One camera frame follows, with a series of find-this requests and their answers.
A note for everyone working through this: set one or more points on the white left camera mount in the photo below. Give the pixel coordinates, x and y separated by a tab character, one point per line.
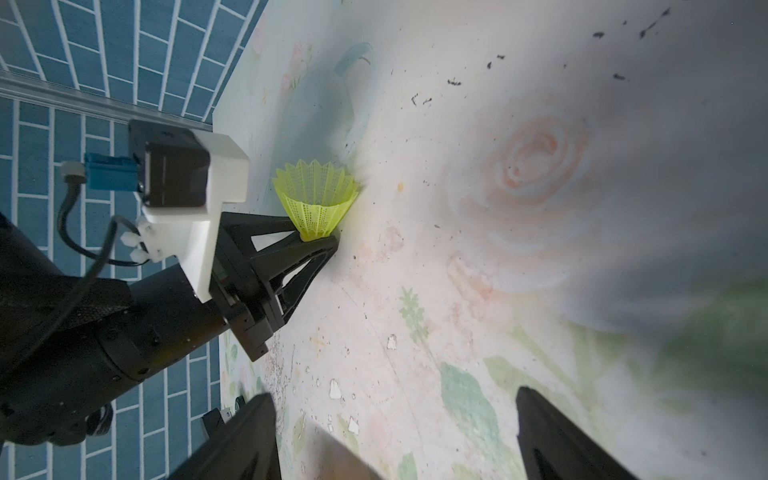
182	179

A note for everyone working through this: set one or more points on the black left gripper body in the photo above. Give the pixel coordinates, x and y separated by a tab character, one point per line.
242	301

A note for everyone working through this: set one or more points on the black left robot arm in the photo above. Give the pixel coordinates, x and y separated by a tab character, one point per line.
57	379

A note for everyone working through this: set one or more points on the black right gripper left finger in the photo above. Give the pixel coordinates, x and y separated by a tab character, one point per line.
243	446

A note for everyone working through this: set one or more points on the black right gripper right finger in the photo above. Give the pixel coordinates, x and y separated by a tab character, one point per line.
553	447

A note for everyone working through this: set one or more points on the yellow-green shuttlecock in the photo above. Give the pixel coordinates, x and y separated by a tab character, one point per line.
315	196

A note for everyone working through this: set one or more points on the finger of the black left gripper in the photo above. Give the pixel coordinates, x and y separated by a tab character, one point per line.
287	268
236	231

